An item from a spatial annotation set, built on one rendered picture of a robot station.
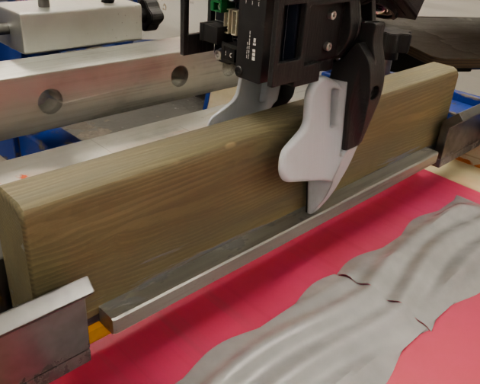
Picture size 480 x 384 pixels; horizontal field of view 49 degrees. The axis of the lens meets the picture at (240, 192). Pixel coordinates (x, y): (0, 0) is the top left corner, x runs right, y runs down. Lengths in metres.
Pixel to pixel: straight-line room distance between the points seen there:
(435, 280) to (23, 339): 0.26
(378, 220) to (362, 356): 0.16
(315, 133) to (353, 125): 0.02
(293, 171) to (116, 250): 0.11
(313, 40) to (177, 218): 0.11
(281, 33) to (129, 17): 0.32
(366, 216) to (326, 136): 0.14
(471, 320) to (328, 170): 0.13
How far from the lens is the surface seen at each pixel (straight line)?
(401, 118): 0.43
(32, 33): 0.51
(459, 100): 0.61
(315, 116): 0.30
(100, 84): 0.49
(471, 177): 0.55
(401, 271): 0.38
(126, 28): 0.56
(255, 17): 0.26
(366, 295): 0.34
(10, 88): 0.46
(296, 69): 0.27
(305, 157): 0.30
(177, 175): 0.26
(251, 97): 0.34
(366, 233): 0.42
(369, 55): 0.30
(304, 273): 0.36
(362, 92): 0.30
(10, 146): 0.71
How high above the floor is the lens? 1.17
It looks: 29 degrees down
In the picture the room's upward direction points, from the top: 4 degrees clockwise
